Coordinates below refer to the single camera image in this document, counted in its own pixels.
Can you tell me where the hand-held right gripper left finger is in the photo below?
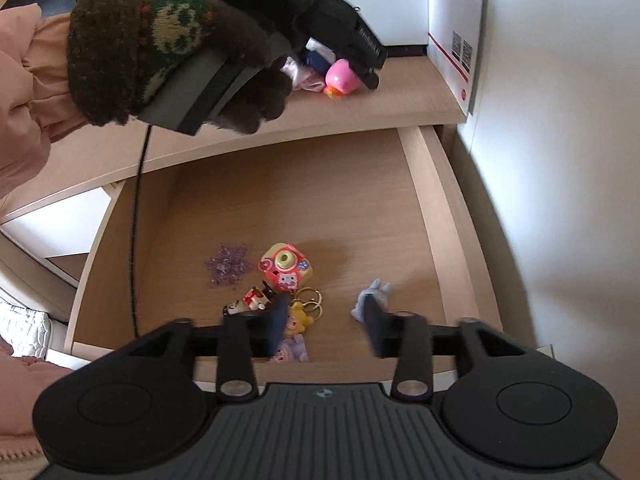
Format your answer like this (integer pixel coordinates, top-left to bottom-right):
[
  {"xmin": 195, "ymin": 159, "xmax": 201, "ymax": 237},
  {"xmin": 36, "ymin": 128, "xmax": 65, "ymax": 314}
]
[{"xmin": 128, "ymin": 292, "xmax": 293, "ymax": 402}]

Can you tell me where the purple figure toy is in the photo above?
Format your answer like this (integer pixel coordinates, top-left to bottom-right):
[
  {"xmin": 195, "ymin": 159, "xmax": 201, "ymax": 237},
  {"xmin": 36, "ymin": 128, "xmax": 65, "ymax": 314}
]
[{"xmin": 267, "ymin": 337, "xmax": 310, "ymax": 363}]

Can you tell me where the yellow bear keychain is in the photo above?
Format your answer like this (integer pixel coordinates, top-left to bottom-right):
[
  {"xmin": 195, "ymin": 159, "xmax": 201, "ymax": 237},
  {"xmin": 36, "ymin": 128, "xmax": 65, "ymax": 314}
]
[{"xmin": 282, "ymin": 286, "xmax": 326, "ymax": 341}]

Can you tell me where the white card with red print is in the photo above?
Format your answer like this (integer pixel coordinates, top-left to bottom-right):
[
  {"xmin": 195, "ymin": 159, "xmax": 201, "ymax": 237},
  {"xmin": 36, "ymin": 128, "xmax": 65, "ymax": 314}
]
[{"xmin": 426, "ymin": 0, "xmax": 490, "ymax": 118}]

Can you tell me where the purple crystal snowflake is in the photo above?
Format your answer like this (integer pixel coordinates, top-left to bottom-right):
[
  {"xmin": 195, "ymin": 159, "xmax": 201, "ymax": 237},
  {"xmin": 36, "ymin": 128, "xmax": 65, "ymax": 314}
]
[{"xmin": 204, "ymin": 243, "xmax": 255, "ymax": 289}]

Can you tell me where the grey blue bunny toy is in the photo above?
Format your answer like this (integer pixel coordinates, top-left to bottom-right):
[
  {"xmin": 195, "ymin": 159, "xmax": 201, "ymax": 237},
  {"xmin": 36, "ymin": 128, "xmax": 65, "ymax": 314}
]
[{"xmin": 350, "ymin": 278, "xmax": 393, "ymax": 322}]

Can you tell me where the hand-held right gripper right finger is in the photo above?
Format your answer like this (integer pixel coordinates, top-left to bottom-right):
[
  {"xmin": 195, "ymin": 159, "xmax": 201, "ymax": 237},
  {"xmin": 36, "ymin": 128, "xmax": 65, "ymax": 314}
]
[{"xmin": 362, "ymin": 296, "xmax": 527, "ymax": 401}]

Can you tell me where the white bedding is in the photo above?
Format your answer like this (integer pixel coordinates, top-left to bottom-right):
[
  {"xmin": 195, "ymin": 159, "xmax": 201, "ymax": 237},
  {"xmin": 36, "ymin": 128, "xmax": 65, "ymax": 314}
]
[{"xmin": 0, "ymin": 301, "xmax": 52, "ymax": 358}]

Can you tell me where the person's left hand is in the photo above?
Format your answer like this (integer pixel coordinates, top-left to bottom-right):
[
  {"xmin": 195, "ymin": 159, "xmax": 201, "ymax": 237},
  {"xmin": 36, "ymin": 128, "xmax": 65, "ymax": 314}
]
[{"xmin": 66, "ymin": 0, "xmax": 294, "ymax": 136}]

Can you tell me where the person's left forearm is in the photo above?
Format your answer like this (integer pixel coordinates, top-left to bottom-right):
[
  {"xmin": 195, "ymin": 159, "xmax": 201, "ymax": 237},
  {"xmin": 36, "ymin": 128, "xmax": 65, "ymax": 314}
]
[{"xmin": 0, "ymin": 2, "xmax": 76, "ymax": 201}]

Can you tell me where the black and red toy keychain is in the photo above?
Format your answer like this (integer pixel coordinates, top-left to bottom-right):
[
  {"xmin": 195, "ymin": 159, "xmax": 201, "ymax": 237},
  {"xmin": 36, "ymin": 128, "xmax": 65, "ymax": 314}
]
[{"xmin": 221, "ymin": 284, "xmax": 275, "ymax": 318}]

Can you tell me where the pink yellow toy camera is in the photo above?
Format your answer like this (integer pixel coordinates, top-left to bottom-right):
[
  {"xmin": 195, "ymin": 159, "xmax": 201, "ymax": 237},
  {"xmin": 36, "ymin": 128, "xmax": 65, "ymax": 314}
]
[{"xmin": 257, "ymin": 242, "xmax": 314, "ymax": 295}]

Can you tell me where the pink jacket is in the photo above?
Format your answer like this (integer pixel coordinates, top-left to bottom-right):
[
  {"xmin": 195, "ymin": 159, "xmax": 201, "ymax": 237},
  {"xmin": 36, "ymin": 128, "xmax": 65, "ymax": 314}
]
[{"xmin": 0, "ymin": 335, "xmax": 68, "ymax": 466}]

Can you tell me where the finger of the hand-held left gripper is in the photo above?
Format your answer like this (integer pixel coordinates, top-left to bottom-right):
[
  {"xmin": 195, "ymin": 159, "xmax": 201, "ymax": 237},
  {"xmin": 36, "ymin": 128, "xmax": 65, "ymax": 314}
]
[
  {"xmin": 360, "ymin": 61, "xmax": 384, "ymax": 89},
  {"xmin": 304, "ymin": 38, "xmax": 334, "ymax": 74}
]

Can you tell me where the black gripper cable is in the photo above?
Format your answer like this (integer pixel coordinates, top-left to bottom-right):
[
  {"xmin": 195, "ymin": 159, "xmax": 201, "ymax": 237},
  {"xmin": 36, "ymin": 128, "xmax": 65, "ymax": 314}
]
[{"xmin": 128, "ymin": 125, "xmax": 152, "ymax": 338}]

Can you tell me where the white front wooden drawer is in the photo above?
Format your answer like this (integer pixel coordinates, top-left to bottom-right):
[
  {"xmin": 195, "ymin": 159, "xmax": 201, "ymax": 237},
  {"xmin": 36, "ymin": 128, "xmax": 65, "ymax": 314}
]
[{"xmin": 65, "ymin": 125, "xmax": 506, "ymax": 396}]

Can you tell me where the pink duck toy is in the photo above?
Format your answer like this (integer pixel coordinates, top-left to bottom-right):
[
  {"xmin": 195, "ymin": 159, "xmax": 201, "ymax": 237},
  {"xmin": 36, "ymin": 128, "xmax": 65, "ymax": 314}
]
[{"xmin": 324, "ymin": 58, "xmax": 362, "ymax": 100}]

